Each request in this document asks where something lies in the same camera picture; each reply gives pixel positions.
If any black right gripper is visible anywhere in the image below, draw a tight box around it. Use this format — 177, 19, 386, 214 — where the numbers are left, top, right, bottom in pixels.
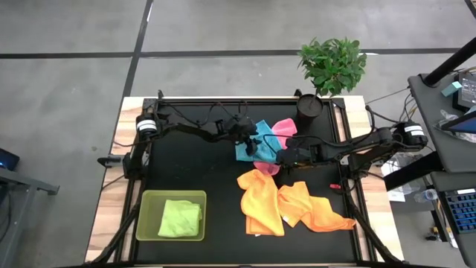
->
275, 143, 323, 168

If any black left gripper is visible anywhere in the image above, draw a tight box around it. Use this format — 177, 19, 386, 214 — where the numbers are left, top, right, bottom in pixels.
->
222, 117, 261, 157

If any blue microfiber towel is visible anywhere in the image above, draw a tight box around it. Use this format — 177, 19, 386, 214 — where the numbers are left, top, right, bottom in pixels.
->
234, 119, 284, 164

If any pink microfiber towel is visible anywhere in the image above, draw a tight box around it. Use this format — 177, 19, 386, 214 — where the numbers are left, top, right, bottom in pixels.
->
253, 117, 299, 177

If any orange microfiber towel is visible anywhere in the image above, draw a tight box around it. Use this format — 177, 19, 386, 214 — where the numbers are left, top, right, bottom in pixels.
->
237, 169, 286, 237
277, 181, 358, 234

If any lime green microfiber towel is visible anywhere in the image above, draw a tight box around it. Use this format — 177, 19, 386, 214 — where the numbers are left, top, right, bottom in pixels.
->
157, 199, 204, 239

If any green plant in black pot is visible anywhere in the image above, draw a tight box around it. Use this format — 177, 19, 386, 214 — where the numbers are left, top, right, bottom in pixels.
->
295, 36, 368, 132

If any white paper sheet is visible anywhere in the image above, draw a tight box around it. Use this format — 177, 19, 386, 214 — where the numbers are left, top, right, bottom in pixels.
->
380, 152, 411, 204

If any translucent green plastic bin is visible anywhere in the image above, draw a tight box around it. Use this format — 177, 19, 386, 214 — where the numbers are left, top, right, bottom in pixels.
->
135, 189, 208, 242

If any black table clamp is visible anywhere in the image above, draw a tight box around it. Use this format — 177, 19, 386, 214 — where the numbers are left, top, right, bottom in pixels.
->
97, 155, 126, 169

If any grey side desk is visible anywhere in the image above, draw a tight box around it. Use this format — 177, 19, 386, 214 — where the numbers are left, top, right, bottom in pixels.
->
407, 72, 476, 268

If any clear plastic water bottle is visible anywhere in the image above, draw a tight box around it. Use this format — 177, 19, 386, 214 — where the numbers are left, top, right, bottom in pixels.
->
413, 188, 440, 204

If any small teal box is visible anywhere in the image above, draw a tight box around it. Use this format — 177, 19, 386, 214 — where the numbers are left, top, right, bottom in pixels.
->
440, 80, 463, 98

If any dark tablet screen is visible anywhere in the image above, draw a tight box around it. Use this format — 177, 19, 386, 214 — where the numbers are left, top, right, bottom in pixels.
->
440, 110, 476, 135

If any backlit black keyboard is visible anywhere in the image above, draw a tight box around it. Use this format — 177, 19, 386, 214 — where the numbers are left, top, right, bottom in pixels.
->
443, 188, 476, 235

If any black pole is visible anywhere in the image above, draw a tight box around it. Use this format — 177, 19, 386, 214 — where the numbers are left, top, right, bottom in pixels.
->
423, 36, 476, 88

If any black electronic device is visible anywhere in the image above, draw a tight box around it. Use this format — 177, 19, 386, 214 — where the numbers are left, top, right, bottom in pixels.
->
451, 72, 476, 112

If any grey metal side table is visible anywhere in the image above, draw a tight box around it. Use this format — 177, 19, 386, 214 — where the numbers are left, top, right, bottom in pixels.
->
0, 167, 61, 268

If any black device blue light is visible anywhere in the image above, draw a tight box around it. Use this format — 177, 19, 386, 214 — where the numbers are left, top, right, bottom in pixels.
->
0, 147, 21, 173

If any black metal table frame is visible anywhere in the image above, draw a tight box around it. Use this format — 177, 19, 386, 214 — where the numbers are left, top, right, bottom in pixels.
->
85, 89, 406, 268

